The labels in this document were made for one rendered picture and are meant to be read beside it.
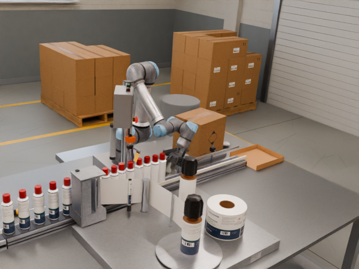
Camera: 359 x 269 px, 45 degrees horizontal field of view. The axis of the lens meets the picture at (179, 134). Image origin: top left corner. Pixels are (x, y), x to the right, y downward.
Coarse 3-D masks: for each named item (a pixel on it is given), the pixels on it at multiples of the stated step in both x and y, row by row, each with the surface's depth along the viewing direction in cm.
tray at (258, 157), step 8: (256, 144) 333; (232, 152) 317; (240, 152) 323; (248, 152) 326; (256, 152) 327; (264, 152) 329; (272, 152) 323; (248, 160) 313; (256, 160) 314; (264, 160) 315; (272, 160) 308; (280, 160) 314; (256, 168) 298
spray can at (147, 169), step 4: (144, 156) 247; (148, 156) 248; (144, 160) 247; (148, 160) 246; (144, 164) 247; (148, 164) 247; (144, 168) 247; (148, 168) 247; (144, 172) 248; (148, 172) 248; (144, 176) 249; (148, 176) 249
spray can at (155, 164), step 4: (152, 156) 250; (156, 156) 248; (152, 160) 250; (156, 160) 249; (152, 164) 249; (156, 164) 249; (152, 168) 250; (156, 168) 250; (152, 172) 251; (156, 172) 251; (152, 176) 252; (156, 176) 252; (152, 180) 253; (156, 180) 253
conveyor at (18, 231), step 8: (224, 160) 299; (240, 160) 301; (200, 168) 285; (216, 168) 287; (176, 176) 272; (168, 184) 261; (48, 216) 221; (64, 216) 222; (32, 224) 213; (48, 224) 214; (16, 232) 206; (24, 232) 207
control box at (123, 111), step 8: (120, 88) 233; (120, 96) 224; (128, 96) 224; (120, 104) 225; (128, 104) 226; (120, 112) 227; (128, 112) 228; (120, 120) 229; (128, 120) 229; (128, 128) 231
